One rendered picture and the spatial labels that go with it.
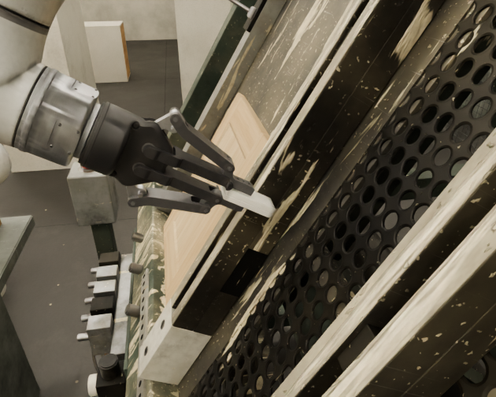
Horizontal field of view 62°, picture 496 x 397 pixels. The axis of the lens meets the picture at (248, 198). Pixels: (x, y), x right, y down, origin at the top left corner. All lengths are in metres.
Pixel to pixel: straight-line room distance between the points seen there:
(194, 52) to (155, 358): 4.31
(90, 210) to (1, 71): 1.02
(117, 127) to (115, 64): 5.67
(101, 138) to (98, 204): 0.97
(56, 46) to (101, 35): 2.70
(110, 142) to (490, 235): 0.34
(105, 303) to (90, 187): 0.41
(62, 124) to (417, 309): 0.34
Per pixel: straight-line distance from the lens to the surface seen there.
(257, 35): 1.05
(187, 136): 0.47
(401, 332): 0.30
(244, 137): 0.82
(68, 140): 0.44
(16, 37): 0.44
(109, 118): 0.45
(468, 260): 0.28
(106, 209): 1.41
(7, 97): 0.44
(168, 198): 0.50
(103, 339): 1.09
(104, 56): 6.11
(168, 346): 0.70
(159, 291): 0.92
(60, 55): 3.40
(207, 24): 4.80
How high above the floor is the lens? 1.52
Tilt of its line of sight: 31 degrees down
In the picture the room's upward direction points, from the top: straight up
